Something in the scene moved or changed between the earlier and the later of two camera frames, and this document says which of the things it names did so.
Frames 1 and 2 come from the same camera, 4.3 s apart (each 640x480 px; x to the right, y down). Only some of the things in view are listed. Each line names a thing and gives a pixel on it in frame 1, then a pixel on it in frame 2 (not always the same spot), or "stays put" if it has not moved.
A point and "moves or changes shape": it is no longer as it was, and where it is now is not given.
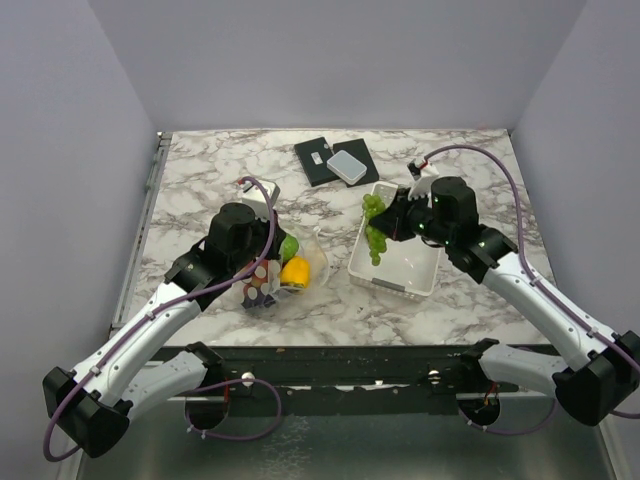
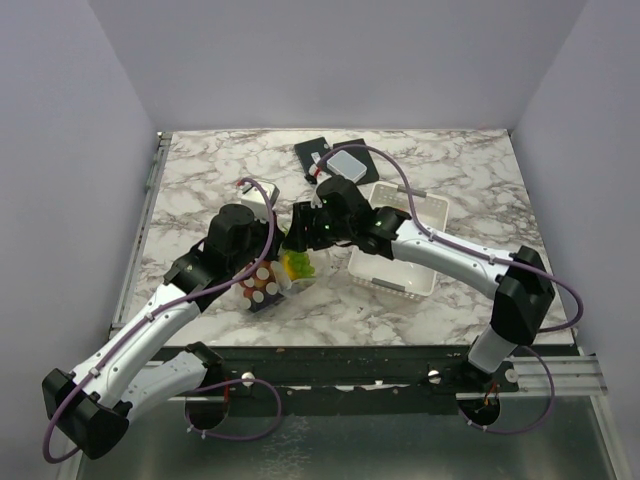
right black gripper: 391,222 -> 297,239
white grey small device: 346,167 stays put
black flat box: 358,150 stays put
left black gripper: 277,237 stays put
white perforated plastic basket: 408,267 stays put
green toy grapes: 376,241 moves or changes shape
